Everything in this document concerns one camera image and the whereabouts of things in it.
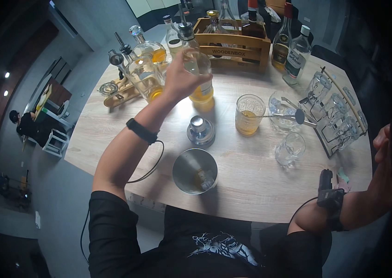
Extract person's left hand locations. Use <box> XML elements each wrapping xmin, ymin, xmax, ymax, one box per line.
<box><xmin>163</xmin><ymin>50</ymin><xmax>214</xmax><ymax>104</ymax></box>

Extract person's right hand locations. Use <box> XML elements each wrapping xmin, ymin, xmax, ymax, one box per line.
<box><xmin>342</xmin><ymin>124</ymin><xmax>392</xmax><ymax>231</ymax></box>

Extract person's right fingers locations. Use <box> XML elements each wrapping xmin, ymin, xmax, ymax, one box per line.
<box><xmin>372</xmin><ymin>124</ymin><xmax>392</xmax><ymax>164</ymax></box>

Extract person's left fingers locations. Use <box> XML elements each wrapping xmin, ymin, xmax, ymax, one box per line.
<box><xmin>172</xmin><ymin>50</ymin><xmax>191</xmax><ymax>72</ymax></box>

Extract person's left thumb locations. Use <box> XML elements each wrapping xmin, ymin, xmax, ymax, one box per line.
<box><xmin>187</xmin><ymin>73</ymin><xmax>214</xmax><ymax>90</ymax></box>

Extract tall clear bottle yellow liquid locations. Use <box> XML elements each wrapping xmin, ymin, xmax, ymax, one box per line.
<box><xmin>177</xmin><ymin>3</ymin><xmax>216</xmax><ymax>105</ymax></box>

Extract small clear bottle black cap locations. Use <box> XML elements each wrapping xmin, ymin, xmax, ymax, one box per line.
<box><xmin>163</xmin><ymin>15</ymin><xmax>183</xmax><ymax>58</ymax></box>

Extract clear glass mug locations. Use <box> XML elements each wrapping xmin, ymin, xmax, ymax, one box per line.
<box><xmin>342</xmin><ymin>86</ymin><xmax>357</xmax><ymax>107</ymax></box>
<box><xmin>322</xmin><ymin>92</ymin><xmax>349</xmax><ymax>126</ymax></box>
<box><xmin>334</xmin><ymin>116</ymin><xmax>361</xmax><ymax>151</ymax></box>
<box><xmin>357</xmin><ymin>110</ymin><xmax>369</xmax><ymax>132</ymax></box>
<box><xmin>305</xmin><ymin>71</ymin><xmax>333</xmax><ymax>105</ymax></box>

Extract round bottle crystal stopper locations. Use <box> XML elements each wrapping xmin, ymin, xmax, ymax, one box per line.
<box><xmin>129</xmin><ymin>25</ymin><xmax>169</xmax><ymax>65</ymax></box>

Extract square clear bottle black pourer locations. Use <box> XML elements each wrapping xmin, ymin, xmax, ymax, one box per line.
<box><xmin>114</xmin><ymin>31</ymin><xmax>166</xmax><ymax>103</ymax></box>

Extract wooden crate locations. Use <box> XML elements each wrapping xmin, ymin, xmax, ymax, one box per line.
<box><xmin>193</xmin><ymin>17</ymin><xmax>272</xmax><ymax>74</ymax></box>

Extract gold capped bottle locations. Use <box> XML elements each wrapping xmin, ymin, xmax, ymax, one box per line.
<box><xmin>202</xmin><ymin>10</ymin><xmax>232</xmax><ymax>36</ymax></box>

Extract metal shaker lid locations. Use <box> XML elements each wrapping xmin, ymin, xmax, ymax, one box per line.
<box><xmin>186</xmin><ymin>115</ymin><xmax>217</xmax><ymax>148</ymax></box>

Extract pink and green packet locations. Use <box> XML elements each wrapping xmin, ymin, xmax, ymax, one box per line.
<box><xmin>336</xmin><ymin>167</ymin><xmax>352</xmax><ymax>194</ymax></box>

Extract patterned glass with amber drink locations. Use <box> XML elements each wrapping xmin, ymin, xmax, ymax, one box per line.
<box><xmin>234</xmin><ymin>94</ymin><xmax>266</xmax><ymax>136</ymax></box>

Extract clear glass decanter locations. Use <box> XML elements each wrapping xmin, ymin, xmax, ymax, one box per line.
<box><xmin>218</xmin><ymin>0</ymin><xmax>240</xmax><ymax>31</ymax></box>

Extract metal jigger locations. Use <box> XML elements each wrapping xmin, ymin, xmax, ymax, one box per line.
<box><xmin>108</xmin><ymin>49</ymin><xmax>127</xmax><ymax>79</ymax></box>

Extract wooden bar tool stand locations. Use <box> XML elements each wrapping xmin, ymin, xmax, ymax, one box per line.
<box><xmin>103</xmin><ymin>76</ymin><xmax>142</xmax><ymax>109</ymax></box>

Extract dark brown bottle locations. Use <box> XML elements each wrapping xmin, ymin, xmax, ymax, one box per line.
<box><xmin>241</xmin><ymin>8</ymin><xmax>265</xmax><ymax>39</ymax></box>

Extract black wrist band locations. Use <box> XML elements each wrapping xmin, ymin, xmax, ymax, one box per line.
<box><xmin>317</xmin><ymin>169</ymin><xmax>350</xmax><ymax>233</ymax></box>
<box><xmin>126</xmin><ymin>118</ymin><xmax>160</xmax><ymax>146</ymax></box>

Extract metal cocktail strainer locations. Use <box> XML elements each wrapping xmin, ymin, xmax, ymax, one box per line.
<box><xmin>97</xmin><ymin>81</ymin><xmax>120</xmax><ymax>98</ymax></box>

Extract glass bowl of ice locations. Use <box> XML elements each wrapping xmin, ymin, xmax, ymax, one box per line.
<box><xmin>268</xmin><ymin>91</ymin><xmax>303</xmax><ymax>131</ymax></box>

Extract amber bottle red cap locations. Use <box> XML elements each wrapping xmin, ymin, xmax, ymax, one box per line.
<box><xmin>271</xmin><ymin>3</ymin><xmax>294</xmax><ymax>72</ymax></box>

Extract red capped clear bottle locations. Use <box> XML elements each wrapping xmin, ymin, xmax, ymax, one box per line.
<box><xmin>240</xmin><ymin>0</ymin><xmax>264</xmax><ymax>22</ymax></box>

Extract metal ice tongs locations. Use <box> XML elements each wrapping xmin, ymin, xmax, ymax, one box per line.
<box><xmin>281</xmin><ymin>97</ymin><xmax>318</xmax><ymax>129</ymax></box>

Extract metal shaker tin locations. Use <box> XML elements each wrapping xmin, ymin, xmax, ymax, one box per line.
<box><xmin>172</xmin><ymin>148</ymin><xmax>219</xmax><ymax>195</ymax></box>

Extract long metal bar spoon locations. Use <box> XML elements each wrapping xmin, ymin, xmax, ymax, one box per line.
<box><xmin>247</xmin><ymin>108</ymin><xmax>306</xmax><ymax>125</ymax></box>

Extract empty clear glass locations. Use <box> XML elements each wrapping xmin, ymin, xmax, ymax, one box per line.
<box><xmin>274</xmin><ymin>132</ymin><xmax>307</xmax><ymax>167</ymax></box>

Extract clear bottle white cap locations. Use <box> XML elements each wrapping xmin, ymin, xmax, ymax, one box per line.
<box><xmin>282</xmin><ymin>25</ymin><xmax>313</xmax><ymax>87</ymax></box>

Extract ice cubes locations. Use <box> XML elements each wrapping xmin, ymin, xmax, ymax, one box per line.
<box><xmin>196</xmin><ymin>168</ymin><xmax>216</xmax><ymax>191</ymax></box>

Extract wooden desk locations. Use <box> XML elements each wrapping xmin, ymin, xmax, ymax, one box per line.
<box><xmin>25</xmin><ymin>77</ymin><xmax>76</xmax><ymax>130</ymax></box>

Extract white stool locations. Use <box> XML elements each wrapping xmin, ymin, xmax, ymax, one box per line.
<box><xmin>42</xmin><ymin>128</ymin><xmax>70</xmax><ymax>158</ymax></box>

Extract person's body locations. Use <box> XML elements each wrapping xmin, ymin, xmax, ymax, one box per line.
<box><xmin>88</xmin><ymin>190</ymin><xmax>333</xmax><ymax>278</ymax></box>

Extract black wire glass rack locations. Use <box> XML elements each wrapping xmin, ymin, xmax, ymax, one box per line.
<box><xmin>298</xmin><ymin>66</ymin><xmax>369</xmax><ymax>159</ymax></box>

